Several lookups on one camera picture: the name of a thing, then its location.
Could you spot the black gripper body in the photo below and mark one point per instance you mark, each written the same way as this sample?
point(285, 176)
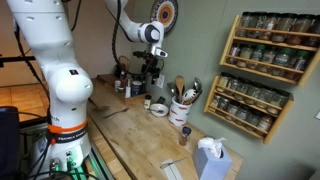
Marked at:
point(151, 65)

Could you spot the herb spice jar black lid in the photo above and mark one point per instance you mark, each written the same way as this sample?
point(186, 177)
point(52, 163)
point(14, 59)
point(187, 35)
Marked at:
point(257, 21)

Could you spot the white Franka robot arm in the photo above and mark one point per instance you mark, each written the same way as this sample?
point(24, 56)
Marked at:
point(63, 83)

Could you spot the small bottle black cap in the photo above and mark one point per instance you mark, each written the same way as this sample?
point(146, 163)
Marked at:
point(147, 101)

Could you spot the wooden spice tray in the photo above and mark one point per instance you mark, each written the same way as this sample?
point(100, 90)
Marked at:
point(108, 81)

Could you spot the glass spice jar black lid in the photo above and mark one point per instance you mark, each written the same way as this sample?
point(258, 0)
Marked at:
point(269, 56)
point(224, 81)
point(254, 118)
point(315, 28)
point(265, 123)
point(246, 52)
point(233, 84)
point(243, 87)
point(242, 113)
point(245, 21)
point(233, 108)
point(266, 95)
point(235, 51)
point(285, 25)
point(223, 104)
point(279, 98)
point(301, 25)
point(216, 100)
point(270, 23)
point(255, 90)

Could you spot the paprika bottle blue lid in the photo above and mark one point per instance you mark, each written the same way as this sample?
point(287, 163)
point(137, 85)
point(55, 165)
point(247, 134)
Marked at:
point(185, 135)

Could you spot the glass spice jar green lid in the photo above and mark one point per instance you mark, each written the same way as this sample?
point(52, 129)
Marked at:
point(282, 57)
point(301, 61)
point(257, 53)

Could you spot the metal spoon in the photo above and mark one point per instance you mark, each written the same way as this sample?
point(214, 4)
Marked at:
point(172, 88)
point(197, 85)

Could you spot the white can dark label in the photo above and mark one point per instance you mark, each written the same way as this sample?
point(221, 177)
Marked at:
point(136, 88)

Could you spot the small black object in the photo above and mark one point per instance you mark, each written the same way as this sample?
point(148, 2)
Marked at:
point(161, 100)

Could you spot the wooden spoon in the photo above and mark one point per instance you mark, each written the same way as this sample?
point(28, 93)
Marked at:
point(180, 85)

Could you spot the steel and white grinder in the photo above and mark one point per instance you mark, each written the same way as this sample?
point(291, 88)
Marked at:
point(128, 91)

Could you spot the small white bowl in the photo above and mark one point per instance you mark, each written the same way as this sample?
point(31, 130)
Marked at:
point(159, 110)

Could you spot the white slotted spoon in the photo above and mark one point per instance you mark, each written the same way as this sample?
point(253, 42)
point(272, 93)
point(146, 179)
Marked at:
point(188, 95)

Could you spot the white chili print utensil crock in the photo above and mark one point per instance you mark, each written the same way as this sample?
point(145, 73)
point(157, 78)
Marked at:
point(179, 113)

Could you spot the black kitchen utensil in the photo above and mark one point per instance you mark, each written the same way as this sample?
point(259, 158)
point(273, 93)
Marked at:
point(197, 96)

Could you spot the metal fork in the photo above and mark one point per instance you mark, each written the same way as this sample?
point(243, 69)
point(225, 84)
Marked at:
point(116, 112)

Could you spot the dark metal spatula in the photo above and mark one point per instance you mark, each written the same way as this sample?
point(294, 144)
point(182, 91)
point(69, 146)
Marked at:
point(104, 108)

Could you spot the white tissue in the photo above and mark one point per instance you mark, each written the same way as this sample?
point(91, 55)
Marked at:
point(211, 145)

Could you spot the grey blue tissue box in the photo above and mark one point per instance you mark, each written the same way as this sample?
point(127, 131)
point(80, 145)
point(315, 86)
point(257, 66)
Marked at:
point(211, 165)

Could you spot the black horizontal bar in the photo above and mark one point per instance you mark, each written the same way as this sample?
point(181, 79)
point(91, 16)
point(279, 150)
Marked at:
point(16, 60)

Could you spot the black monitor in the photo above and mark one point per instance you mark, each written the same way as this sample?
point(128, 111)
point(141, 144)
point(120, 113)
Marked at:
point(8, 143)

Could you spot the white wall outlet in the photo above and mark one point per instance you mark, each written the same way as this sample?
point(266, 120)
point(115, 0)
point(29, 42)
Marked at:
point(160, 81)

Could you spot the wooden wall spice rack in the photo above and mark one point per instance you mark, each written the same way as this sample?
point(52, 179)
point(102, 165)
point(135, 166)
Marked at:
point(230, 50)
point(213, 96)

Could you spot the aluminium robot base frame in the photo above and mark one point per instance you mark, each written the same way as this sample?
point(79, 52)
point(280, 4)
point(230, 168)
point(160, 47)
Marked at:
point(100, 165)

